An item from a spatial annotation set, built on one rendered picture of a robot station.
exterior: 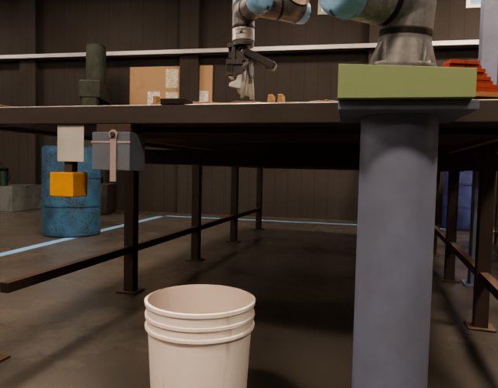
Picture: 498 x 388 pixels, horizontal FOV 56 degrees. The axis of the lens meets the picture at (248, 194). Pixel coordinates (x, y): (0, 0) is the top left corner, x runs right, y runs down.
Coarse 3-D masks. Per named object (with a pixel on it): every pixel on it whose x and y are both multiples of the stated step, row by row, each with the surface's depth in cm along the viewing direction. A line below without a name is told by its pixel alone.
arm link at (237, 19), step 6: (234, 0) 154; (240, 0) 152; (234, 6) 154; (234, 12) 154; (234, 18) 154; (240, 18) 153; (234, 24) 154; (240, 24) 153; (246, 24) 153; (252, 24) 154
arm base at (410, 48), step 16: (384, 32) 103; (400, 32) 100; (416, 32) 99; (432, 32) 102; (384, 48) 102; (400, 48) 99; (416, 48) 99; (432, 48) 101; (384, 64) 101; (400, 64) 99; (416, 64) 98; (432, 64) 100
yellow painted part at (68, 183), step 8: (72, 168) 154; (56, 176) 151; (64, 176) 150; (72, 176) 150; (80, 176) 153; (56, 184) 151; (64, 184) 151; (72, 184) 150; (80, 184) 153; (56, 192) 152; (64, 192) 151; (72, 192) 150; (80, 192) 154
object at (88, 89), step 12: (96, 48) 690; (96, 60) 691; (96, 72) 692; (84, 84) 667; (96, 84) 669; (84, 96) 669; (96, 96) 670; (108, 96) 722; (84, 144) 671; (108, 180) 753; (108, 192) 688; (108, 204) 690
